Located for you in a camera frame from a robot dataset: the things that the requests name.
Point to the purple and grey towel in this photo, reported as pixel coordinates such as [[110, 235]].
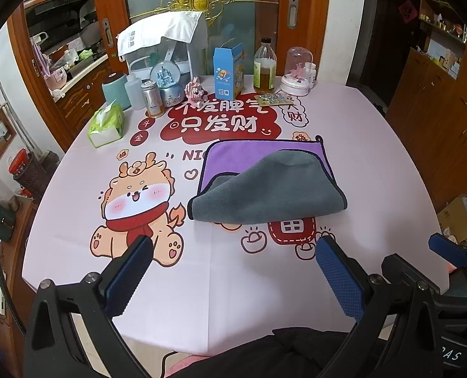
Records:
[[265, 189]]

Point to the pink glass dome ornament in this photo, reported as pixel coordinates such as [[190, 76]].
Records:
[[295, 71]]

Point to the red container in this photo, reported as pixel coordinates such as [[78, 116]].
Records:
[[17, 163]]

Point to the cardboard box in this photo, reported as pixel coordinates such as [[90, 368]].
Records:
[[454, 216]]

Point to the wooden cabinet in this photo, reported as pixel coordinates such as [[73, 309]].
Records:
[[426, 118]]

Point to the wooden shelf with items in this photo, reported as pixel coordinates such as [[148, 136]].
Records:
[[442, 35]]

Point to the blister pill pack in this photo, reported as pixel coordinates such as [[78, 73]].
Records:
[[273, 99]]

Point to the castle snow globe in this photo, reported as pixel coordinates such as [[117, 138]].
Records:
[[166, 76]]

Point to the teal round canister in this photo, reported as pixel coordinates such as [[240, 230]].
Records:
[[115, 90]]

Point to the dark green bag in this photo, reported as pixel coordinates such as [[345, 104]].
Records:
[[3, 220]]

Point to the white cloth cover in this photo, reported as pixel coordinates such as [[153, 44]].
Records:
[[158, 31]]

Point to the green tissue pack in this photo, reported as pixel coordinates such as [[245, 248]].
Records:
[[107, 126]]

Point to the silver metal tin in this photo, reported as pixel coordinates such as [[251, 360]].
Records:
[[151, 100]]

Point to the dark wicker basket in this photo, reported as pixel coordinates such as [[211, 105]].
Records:
[[40, 177]]

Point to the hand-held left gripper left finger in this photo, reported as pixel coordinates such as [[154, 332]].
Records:
[[128, 279]]

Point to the glass bottle with yellow liquid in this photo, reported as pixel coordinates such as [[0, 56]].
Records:
[[265, 73]]

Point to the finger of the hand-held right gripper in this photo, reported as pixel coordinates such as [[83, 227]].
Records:
[[403, 268], [448, 250]]

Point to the white countertop appliance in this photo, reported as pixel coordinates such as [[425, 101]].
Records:
[[197, 53]]

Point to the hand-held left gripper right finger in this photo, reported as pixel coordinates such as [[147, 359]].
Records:
[[339, 279]]

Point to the black range hood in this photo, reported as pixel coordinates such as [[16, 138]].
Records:
[[56, 12]]

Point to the dark wooden door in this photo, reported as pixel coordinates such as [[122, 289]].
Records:
[[387, 47]]

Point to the white plastic bottle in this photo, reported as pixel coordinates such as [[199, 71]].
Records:
[[136, 94]]

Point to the small white pill bottle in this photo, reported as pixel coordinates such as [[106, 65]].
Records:
[[312, 75]]

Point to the blue carton box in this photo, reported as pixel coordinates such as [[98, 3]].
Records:
[[223, 75]]

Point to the pink toy figurine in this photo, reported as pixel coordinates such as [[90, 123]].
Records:
[[195, 92]]

